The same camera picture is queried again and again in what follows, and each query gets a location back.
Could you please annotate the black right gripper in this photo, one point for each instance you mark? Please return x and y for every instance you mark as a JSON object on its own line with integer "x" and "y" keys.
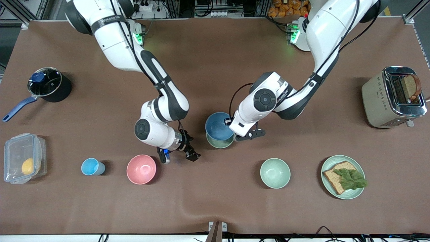
{"x": 185, "y": 143}

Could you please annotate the blue bowl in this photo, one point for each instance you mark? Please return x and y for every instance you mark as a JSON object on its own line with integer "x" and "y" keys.
{"x": 216, "y": 129}

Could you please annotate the light green bowl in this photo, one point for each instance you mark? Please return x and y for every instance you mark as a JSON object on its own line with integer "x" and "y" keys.
{"x": 275, "y": 173}
{"x": 220, "y": 145}

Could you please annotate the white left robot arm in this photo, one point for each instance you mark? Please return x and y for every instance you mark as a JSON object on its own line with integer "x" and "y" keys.
{"x": 329, "y": 27}

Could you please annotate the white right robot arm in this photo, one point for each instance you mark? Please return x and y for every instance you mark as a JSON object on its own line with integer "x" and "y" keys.
{"x": 114, "y": 40}

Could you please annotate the pink bowl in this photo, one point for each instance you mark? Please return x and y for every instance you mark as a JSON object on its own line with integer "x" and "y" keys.
{"x": 141, "y": 169}

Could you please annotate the brown table cloth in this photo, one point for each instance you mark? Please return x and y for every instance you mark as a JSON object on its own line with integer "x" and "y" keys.
{"x": 215, "y": 201}

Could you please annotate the light blue cup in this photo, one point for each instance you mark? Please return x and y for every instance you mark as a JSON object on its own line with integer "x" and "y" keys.
{"x": 90, "y": 166}

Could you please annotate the light green plate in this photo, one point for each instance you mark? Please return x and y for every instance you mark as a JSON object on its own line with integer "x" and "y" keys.
{"x": 336, "y": 163}

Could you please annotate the seeded brown bread slice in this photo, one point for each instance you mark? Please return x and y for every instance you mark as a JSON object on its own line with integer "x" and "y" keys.
{"x": 332, "y": 179}

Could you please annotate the bag of orange snacks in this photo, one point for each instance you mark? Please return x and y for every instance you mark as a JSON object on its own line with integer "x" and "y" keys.
{"x": 285, "y": 8}

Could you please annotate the white power strip with plugs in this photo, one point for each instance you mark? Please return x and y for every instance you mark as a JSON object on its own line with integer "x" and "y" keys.
{"x": 151, "y": 11}

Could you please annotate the green lettuce leaf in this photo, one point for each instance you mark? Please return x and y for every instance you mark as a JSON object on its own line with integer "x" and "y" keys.
{"x": 351, "y": 179}

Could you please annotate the beige and chrome toaster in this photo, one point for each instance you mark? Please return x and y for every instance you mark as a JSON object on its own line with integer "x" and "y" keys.
{"x": 373, "y": 104}

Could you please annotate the glass lid blue knob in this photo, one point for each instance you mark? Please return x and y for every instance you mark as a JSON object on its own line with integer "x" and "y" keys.
{"x": 45, "y": 82}

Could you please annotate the yellow lemon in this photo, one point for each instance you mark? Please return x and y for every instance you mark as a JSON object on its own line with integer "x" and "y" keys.
{"x": 28, "y": 166}

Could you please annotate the clear plastic lidded container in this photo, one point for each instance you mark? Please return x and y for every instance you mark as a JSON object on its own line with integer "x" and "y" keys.
{"x": 15, "y": 151}

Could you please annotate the dark toast slice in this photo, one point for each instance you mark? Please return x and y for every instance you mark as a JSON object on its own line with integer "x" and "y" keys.
{"x": 411, "y": 85}

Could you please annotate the small metal bracket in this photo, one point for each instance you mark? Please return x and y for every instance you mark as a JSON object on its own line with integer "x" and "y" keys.
{"x": 211, "y": 227}

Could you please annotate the brown post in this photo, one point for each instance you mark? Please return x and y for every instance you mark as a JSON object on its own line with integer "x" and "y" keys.
{"x": 215, "y": 235}

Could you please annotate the aluminium frame rail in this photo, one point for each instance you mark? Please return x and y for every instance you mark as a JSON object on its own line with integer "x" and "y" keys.
{"x": 415, "y": 11}
{"x": 30, "y": 10}

